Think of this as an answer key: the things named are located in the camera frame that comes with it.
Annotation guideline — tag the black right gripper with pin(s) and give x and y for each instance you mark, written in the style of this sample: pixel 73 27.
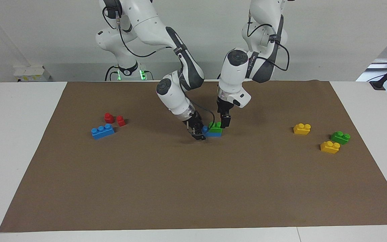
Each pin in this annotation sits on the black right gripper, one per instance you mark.
pixel 193 121

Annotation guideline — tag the yellow two-stud toy block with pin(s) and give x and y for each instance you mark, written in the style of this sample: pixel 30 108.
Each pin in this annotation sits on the yellow two-stud toy block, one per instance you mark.
pixel 330 147
pixel 302 129

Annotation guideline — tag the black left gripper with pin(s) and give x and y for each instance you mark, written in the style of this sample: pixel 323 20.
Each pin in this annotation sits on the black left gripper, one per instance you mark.
pixel 224 108

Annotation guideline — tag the blue three-stud toy block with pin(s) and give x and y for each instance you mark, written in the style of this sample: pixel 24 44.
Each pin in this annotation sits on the blue three-stud toy block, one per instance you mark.
pixel 102 131
pixel 213 133

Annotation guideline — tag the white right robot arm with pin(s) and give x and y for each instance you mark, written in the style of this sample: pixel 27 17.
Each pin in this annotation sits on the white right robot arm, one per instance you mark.
pixel 146 20

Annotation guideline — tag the red single-stud toy block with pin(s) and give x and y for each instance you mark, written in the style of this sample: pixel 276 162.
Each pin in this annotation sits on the red single-stud toy block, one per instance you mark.
pixel 121 121
pixel 109 118

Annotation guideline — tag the brown paper table mat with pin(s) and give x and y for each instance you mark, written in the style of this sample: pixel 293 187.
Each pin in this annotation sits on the brown paper table mat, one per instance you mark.
pixel 180 185

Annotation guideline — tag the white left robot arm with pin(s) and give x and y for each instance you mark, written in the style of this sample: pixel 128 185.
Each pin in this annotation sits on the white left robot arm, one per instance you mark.
pixel 237 74

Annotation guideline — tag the white wall socket box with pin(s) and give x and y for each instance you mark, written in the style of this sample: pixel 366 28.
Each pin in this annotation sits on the white wall socket box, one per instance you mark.
pixel 30 73

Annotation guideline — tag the green two-stud toy block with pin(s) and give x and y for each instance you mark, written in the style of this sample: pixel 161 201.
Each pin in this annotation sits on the green two-stud toy block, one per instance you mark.
pixel 216 127
pixel 340 137

